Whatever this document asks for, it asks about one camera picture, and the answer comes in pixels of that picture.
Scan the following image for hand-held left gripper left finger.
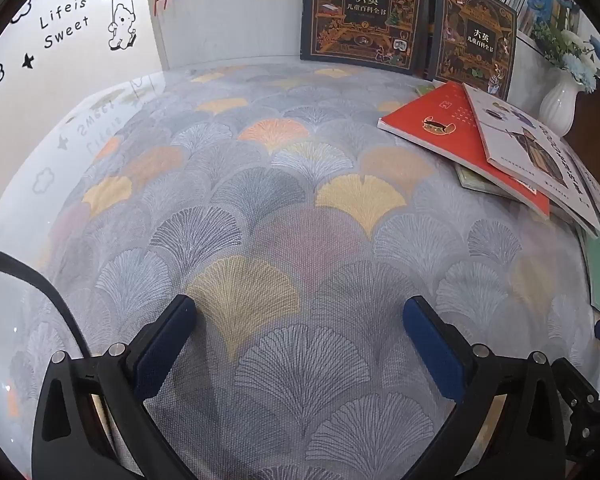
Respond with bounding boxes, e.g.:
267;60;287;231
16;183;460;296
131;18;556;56
31;294;199;480

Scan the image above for smaller dark ornate book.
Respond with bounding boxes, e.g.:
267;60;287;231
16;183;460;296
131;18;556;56
426;0;518;102

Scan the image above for large dark ornate book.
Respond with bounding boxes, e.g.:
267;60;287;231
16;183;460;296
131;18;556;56
298;0;427;77

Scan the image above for white bookshelf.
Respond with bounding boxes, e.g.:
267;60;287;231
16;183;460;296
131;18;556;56
145;0;600;92

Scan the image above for white ribbed vase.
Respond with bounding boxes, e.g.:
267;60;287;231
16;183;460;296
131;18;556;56
539;70;584;138

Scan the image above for light green book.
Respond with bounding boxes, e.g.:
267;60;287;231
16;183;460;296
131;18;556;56
454;162;531;206

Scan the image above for black strap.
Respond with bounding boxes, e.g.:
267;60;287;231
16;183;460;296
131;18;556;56
0;242;92;361

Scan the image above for white book house illustration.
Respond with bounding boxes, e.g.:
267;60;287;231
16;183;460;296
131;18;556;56
462;84;600;238

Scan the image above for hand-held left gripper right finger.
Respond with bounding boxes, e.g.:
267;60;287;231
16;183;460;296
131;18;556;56
402;296;567;480

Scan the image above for red paperback book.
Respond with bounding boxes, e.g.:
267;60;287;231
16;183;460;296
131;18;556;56
377;81;551;219

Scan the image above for dark brown wooden board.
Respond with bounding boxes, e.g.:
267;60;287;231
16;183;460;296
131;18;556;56
562;77;600;162

